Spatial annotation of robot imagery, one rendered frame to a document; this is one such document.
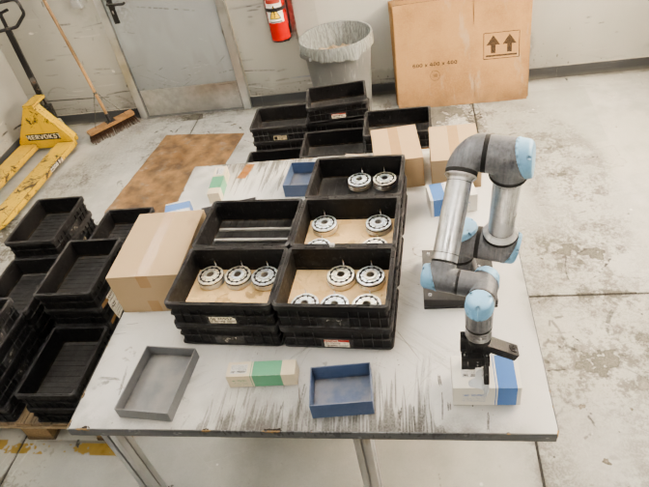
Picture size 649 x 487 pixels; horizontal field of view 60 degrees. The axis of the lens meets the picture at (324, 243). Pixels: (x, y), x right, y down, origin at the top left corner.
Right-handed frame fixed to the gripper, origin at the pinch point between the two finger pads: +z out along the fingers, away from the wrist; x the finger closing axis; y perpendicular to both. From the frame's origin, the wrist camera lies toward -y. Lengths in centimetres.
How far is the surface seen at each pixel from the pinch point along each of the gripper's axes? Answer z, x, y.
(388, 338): 1.2, -16.7, 30.0
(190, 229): -13, -65, 112
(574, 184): 78, -200, -77
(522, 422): 7.4, 11.3, -9.7
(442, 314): 7.4, -32.3, 11.3
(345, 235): -6, -64, 48
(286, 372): 1, -3, 64
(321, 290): -6, -34, 54
